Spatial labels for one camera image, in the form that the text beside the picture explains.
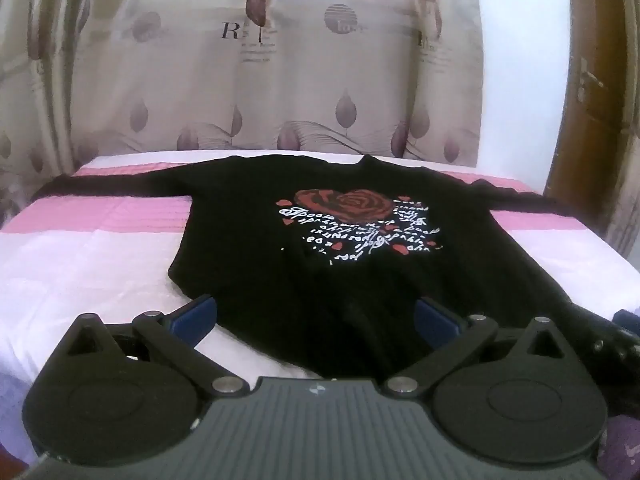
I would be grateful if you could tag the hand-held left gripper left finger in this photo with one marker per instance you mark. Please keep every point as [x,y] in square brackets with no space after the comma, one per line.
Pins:
[192,317]

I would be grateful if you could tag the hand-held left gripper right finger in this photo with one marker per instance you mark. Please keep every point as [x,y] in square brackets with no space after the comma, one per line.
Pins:
[437,321]

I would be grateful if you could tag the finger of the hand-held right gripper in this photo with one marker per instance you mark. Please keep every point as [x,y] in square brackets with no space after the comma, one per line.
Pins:
[625,332]

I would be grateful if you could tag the black rose print shirt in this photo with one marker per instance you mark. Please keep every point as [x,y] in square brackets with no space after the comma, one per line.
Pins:
[320,240]

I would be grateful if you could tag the person's purple clothing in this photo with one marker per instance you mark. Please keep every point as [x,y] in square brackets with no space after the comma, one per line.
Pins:
[622,440]

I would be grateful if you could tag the pink and white bedsheet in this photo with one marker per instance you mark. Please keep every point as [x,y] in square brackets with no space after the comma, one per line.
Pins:
[95,270]

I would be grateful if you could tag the brown wooden door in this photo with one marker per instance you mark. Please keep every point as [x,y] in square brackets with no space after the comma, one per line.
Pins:
[592,160]

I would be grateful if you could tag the beige leaf print curtain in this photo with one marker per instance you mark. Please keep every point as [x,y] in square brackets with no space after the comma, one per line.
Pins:
[200,85]

